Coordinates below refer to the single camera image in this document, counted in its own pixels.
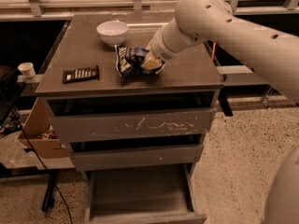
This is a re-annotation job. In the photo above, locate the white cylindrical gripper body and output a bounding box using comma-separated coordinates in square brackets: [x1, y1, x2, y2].
[148, 19, 203, 63]

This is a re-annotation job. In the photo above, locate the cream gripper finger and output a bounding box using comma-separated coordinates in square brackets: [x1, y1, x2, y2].
[140, 51, 164, 74]

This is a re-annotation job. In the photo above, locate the blue chip bag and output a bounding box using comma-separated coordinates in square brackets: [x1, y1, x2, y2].
[115, 46, 150, 80]

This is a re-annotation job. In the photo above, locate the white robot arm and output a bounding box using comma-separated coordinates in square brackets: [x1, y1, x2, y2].
[141, 0, 299, 224]

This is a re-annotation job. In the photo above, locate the grey drawer cabinet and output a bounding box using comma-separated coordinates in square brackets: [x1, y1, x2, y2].
[35, 10, 225, 224]

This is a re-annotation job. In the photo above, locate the grey top drawer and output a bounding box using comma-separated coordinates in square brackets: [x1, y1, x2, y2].
[50, 108, 216, 143]

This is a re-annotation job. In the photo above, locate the grey middle drawer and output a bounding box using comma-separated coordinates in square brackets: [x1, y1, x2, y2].
[70, 144, 203, 171]

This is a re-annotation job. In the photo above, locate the grey open bottom drawer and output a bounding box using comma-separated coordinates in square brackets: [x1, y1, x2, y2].
[84, 164, 206, 224]

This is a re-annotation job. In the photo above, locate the white ceramic bowl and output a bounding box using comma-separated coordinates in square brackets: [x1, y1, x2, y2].
[96, 21, 129, 47]

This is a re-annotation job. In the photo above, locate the dark chocolate bar wrapper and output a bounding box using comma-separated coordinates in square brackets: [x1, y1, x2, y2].
[63, 65, 100, 84]

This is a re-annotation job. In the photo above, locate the brown cardboard box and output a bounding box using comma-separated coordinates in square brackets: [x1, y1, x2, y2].
[18, 98, 68, 159]

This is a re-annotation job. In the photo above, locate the white paper cup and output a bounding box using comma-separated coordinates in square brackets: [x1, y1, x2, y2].
[18, 63, 36, 79]

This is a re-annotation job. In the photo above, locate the black stand leg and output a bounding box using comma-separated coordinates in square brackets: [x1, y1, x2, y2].
[41, 170, 58, 212]

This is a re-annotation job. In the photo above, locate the orange cable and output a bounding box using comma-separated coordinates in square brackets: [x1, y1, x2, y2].
[210, 42, 218, 62]

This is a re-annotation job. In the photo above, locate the metal horizontal rail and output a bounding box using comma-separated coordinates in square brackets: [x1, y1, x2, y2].
[216, 65, 267, 86]

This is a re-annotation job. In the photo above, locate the black floor cable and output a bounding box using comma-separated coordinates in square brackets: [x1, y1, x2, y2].
[0, 87, 74, 224]

